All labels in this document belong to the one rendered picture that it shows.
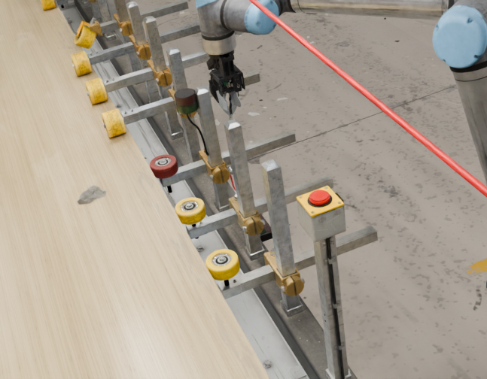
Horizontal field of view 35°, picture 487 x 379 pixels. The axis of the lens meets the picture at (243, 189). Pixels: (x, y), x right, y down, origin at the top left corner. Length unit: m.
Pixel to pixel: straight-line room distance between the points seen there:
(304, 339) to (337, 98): 2.50
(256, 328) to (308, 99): 2.38
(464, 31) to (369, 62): 2.95
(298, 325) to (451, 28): 0.81
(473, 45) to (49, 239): 1.17
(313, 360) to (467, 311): 1.19
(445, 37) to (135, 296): 0.91
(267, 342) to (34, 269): 0.63
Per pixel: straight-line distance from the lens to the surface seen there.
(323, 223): 1.48
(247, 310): 2.15
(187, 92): 2.15
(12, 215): 2.26
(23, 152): 2.54
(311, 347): 1.92
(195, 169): 2.31
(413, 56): 4.66
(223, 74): 2.12
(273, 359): 2.02
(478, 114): 1.78
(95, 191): 2.21
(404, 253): 3.22
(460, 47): 1.70
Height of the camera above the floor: 2.12
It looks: 35 degrees down
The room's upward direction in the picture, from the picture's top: 10 degrees counter-clockwise
